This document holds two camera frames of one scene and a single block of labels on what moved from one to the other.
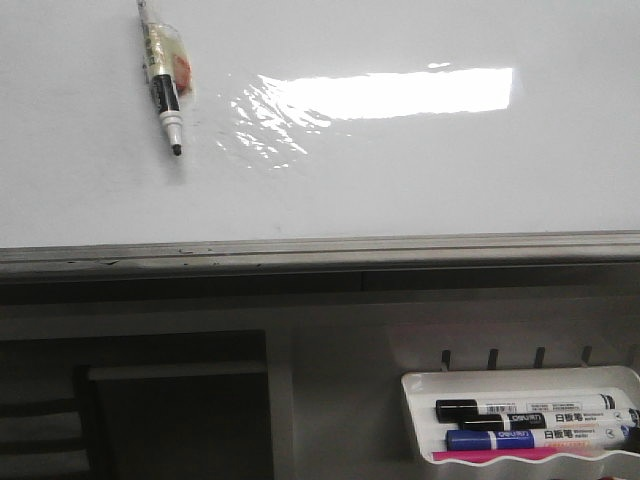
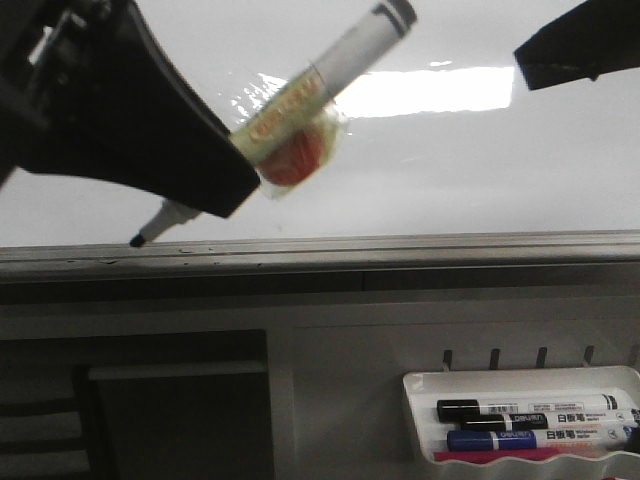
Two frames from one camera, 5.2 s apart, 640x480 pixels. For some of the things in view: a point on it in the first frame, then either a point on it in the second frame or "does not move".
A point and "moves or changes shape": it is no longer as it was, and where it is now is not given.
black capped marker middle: (607, 417) does not move
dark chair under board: (166, 406) does not move
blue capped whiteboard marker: (539, 438) does not move
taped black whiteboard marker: (168, 65) moves or changes shape
